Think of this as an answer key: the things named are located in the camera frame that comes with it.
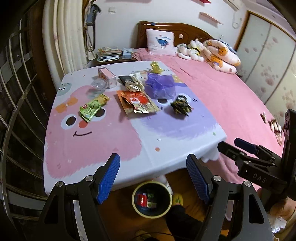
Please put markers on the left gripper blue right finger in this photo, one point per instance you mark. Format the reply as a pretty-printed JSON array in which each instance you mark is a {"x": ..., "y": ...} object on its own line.
[{"x": 201, "y": 177}]

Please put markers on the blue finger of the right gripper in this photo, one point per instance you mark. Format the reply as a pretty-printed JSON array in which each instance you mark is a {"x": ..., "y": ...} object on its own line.
[
  {"x": 238, "y": 156},
  {"x": 242, "y": 144}
]

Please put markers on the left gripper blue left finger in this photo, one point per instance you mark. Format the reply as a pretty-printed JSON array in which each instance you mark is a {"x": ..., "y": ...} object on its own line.
[{"x": 107, "y": 176}]

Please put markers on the green snack wrapper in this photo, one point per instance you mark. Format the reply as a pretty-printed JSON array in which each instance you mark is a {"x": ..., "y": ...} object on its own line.
[{"x": 88, "y": 110}]

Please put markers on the black yellow wrapper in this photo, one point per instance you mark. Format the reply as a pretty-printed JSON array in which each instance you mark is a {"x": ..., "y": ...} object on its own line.
[{"x": 181, "y": 106}]

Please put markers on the red snack bag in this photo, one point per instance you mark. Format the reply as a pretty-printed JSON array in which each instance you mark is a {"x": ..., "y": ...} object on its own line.
[{"x": 136, "y": 102}]

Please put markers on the clear plastic cup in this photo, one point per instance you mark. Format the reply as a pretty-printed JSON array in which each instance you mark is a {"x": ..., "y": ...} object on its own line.
[{"x": 100, "y": 84}]

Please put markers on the purple plastic bag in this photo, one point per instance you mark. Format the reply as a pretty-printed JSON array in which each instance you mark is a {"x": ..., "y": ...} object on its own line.
[{"x": 160, "y": 86}]

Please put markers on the pink strawberry milk carton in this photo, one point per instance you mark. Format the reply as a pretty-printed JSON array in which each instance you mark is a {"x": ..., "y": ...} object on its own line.
[{"x": 107, "y": 75}]

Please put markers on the black packet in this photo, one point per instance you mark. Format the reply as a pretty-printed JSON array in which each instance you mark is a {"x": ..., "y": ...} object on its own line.
[{"x": 123, "y": 79}]

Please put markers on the blue and cream trash bin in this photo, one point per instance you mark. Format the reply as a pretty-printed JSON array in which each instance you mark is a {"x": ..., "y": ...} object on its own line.
[{"x": 152, "y": 210}]

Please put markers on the person's right hand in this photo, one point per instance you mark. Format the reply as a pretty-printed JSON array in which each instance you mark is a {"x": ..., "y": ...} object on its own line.
[{"x": 285, "y": 209}]

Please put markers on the right yellow slipper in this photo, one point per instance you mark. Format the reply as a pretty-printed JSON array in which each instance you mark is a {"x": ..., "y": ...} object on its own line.
[{"x": 177, "y": 200}]

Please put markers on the pink bed blanket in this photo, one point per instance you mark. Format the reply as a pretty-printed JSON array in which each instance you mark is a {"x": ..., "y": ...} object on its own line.
[{"x": 216, "y": 97}]

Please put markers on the cartoon printed tablecloth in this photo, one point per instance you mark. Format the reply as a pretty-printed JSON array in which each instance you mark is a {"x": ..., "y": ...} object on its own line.
[{"x": 149, "y": 145}]

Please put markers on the rolled bear print quilt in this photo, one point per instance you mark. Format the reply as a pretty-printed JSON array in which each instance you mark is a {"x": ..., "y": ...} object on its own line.
[{"x": 220, "y": 57}]

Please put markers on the wardrobe with floral doors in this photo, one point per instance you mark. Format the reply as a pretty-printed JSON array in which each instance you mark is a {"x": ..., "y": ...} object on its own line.
[{"x": 267, "y": 67}]

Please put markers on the metal window grille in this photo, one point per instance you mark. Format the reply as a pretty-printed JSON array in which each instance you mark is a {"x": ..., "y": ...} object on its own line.
[{"x": 24, "y": 118}]

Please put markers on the white plush toy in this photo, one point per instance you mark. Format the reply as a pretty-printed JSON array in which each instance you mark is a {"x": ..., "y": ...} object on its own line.
[{"x": 192, "y": 51}]

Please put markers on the wooden nightstand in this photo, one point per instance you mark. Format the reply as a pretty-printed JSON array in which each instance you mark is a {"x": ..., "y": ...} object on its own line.
[{"x": 95, "y": 63}]

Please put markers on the stack of books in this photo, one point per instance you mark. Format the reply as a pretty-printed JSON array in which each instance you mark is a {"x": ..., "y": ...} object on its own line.
[{"x": 106, "y": 54}]

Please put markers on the light blue tissue box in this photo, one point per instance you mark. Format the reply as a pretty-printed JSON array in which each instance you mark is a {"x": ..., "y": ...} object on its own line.
[{"x": 126, "y": 53}]

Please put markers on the pink cartoon pillow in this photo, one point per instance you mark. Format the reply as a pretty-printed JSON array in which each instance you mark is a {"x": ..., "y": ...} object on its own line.
[{"x": 160, "y": 42}]

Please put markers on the hanging handbags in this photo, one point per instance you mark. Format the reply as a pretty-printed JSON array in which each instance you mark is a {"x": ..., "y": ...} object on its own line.
[{"x": 90, "y": 15}]

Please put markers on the cream curtain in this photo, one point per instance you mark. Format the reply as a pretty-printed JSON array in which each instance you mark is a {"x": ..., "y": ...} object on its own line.
[{"x": 62, "y": 28}]

